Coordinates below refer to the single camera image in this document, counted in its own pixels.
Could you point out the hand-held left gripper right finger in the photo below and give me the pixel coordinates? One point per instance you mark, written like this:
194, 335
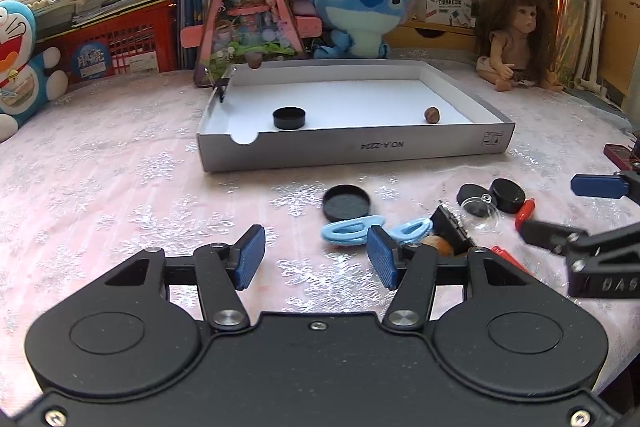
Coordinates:
382, 257

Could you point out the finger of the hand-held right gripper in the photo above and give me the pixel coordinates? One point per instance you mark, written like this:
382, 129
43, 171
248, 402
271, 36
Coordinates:
545, 234
595, 185

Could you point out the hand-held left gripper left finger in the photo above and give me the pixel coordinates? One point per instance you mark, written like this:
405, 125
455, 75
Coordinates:
250, 257

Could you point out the red plastic piece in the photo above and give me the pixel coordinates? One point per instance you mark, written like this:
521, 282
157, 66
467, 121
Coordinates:
505, 256
525, 212

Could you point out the light blue hair clip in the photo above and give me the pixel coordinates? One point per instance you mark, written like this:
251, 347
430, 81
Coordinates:
412, 229
345, 232

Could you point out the black round cap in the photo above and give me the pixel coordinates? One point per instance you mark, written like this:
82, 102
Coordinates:
289, 118
470, 193
507, 195

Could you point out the brown nut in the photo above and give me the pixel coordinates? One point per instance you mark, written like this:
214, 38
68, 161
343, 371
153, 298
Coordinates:
254, 60
431, 115
441, 244

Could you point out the black round lid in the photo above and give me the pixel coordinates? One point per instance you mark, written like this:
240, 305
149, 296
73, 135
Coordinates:
346, 203

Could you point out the black binder clip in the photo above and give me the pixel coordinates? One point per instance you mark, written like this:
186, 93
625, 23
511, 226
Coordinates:
222, 88
452, 229

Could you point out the white cardboard tray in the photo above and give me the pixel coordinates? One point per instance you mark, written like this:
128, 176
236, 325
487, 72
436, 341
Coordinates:
350, 92

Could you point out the dark red small box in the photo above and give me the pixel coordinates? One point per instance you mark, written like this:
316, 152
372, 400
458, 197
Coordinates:
617, 153

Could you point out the clear plastic cup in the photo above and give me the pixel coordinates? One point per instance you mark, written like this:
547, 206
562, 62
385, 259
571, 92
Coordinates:
482, 214

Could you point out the brown cardboard sheet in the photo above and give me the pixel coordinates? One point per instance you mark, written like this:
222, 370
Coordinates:
622, 37

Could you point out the colourful upright folders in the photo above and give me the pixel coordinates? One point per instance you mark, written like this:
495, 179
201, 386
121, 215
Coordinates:
570, 27

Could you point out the pink floral tablecloth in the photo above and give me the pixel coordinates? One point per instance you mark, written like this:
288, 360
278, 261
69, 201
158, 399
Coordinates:
100, 182

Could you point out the white plastic pipes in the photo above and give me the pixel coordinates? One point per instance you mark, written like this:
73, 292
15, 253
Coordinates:
595, 7

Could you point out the brown haired doll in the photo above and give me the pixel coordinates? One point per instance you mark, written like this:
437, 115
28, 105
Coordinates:
520, 22

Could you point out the wooden drawer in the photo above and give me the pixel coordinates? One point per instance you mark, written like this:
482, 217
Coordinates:
435, 36

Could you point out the white printed cardboard box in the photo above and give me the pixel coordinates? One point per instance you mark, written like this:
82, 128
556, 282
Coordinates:
445, 2

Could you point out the red plastic crate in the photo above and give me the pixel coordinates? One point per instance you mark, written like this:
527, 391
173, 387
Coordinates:
125, 42

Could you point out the pink triangular toy house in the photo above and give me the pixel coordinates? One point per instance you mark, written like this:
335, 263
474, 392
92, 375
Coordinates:
250, 7

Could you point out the blue alien plush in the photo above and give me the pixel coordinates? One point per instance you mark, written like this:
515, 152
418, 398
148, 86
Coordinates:
360, 2

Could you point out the blue white cat plush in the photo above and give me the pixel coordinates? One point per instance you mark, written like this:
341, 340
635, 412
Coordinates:
15, 57

